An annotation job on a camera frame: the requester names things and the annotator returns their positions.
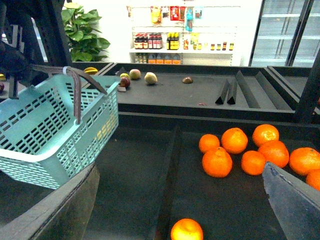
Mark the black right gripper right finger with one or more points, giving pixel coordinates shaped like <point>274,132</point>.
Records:
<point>295,204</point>

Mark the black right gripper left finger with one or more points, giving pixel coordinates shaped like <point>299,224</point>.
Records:
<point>62,215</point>

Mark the light blue plastic basket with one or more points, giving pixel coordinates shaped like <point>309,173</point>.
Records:
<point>40,141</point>

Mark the yellow mango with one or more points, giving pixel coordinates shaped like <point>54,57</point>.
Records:
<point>107,128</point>

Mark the lone front orange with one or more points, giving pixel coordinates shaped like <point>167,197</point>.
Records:
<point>186,229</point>

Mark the white zip tie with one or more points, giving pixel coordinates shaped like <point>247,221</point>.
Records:
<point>66,70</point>

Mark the green potted plant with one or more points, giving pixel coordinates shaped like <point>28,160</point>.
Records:
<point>81,29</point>

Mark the glass door refrigerator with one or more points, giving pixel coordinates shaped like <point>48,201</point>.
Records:
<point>287,34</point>

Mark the white grocery shelf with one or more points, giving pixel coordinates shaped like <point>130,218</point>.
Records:
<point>185,33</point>

